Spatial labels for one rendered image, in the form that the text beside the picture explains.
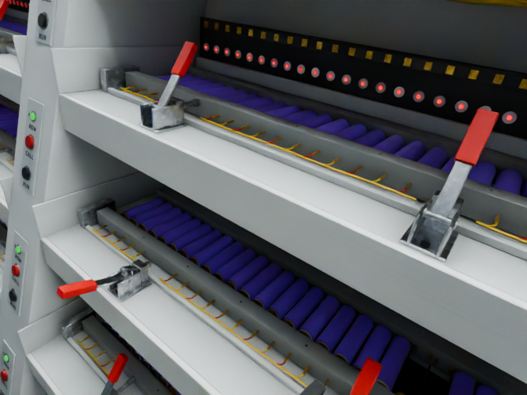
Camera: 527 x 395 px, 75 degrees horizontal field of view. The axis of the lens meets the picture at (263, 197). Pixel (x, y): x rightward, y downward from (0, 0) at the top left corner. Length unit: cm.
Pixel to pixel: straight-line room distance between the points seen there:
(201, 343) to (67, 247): 23
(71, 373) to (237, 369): 31
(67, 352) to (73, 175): 27
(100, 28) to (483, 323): 48
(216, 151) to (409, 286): 19
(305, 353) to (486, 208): 20
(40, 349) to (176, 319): 30
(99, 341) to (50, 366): 7
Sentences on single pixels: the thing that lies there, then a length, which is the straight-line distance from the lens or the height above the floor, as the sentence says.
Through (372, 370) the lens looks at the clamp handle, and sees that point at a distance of 30.
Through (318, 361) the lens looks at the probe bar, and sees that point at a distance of 36.
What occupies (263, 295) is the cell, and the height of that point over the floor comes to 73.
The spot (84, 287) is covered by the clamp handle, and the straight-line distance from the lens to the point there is 40.
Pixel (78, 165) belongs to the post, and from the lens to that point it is 53.
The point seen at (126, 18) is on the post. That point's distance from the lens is 53.
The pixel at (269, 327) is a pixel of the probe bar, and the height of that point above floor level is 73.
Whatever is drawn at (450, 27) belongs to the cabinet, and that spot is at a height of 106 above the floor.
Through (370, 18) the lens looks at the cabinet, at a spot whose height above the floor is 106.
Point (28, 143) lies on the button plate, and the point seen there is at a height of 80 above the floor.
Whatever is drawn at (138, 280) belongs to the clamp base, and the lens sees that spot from 43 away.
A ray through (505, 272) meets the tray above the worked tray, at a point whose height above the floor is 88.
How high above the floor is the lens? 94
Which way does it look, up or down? 15 degrees down
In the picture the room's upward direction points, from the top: 17 degrees clockwise
